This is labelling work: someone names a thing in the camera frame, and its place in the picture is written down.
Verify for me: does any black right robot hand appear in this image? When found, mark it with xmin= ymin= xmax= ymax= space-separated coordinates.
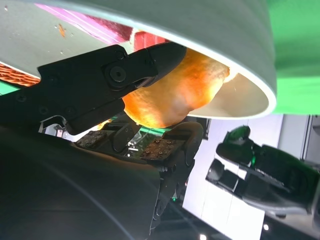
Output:
xmin=0 ymin=41 xmax=205 ymax=240

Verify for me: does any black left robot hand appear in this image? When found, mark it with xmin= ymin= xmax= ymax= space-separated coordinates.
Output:
xmin=204 ymin=125 xmax=320 ymax=218

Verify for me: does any plain orange ring bread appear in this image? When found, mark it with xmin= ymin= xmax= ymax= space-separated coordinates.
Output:
xmin=121 ymin=48 xmax=231 ymax=129

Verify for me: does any pale grey-green bowl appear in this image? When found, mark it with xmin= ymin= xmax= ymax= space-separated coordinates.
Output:
xmin=0 ymin=0 xmax=278 ymax=118

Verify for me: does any orange wicker basket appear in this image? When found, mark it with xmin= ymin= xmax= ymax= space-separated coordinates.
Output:
xmin=0 ymin=62 xmax=41 ymax=88

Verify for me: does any magenta pink layered cake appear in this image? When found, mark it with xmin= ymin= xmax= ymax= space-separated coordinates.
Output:
xmin=37 ymin=2 xmax=134 ymax=45

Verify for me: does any salmon pink layered cake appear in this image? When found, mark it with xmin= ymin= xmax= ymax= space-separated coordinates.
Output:
xmin=133 ymin=29 xmax=171 ymax=50

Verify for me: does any green tablecloth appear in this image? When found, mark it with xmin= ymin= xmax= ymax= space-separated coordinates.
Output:
xmin=0 ymin=0 xmax=320 ymax=115

